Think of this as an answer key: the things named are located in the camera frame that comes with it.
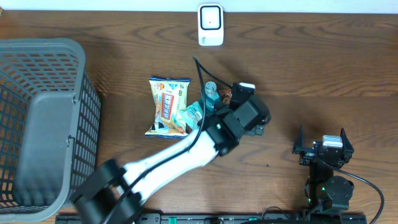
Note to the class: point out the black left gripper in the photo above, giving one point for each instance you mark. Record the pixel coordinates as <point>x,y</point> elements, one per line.
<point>233,104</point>

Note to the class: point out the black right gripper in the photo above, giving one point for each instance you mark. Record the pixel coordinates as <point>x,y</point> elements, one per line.
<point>308,154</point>

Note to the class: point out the orange chocolate bar wrapper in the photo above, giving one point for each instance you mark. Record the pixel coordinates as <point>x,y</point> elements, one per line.
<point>225,96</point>

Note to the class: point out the blue mouthwash bottle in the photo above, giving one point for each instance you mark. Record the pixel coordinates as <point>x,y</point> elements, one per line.
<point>211,96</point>

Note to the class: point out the teal small snack packet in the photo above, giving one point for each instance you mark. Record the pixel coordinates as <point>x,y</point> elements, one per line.
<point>192,115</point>

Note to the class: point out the yellow snack bag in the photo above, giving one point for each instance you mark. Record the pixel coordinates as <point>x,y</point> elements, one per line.
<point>170,98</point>

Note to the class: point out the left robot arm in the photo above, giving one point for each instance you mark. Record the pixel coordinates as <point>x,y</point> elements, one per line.
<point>113,194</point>

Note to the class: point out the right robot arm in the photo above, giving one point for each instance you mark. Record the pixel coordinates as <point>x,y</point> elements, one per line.
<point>328,194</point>

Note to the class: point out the white barcode scanner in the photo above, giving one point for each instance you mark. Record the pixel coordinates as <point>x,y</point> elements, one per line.
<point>210,25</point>

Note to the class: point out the grey plastic basket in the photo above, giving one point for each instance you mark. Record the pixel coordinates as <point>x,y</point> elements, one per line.
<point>50,117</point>

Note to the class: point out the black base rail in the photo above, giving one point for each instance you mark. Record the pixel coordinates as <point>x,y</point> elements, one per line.
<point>155,218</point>

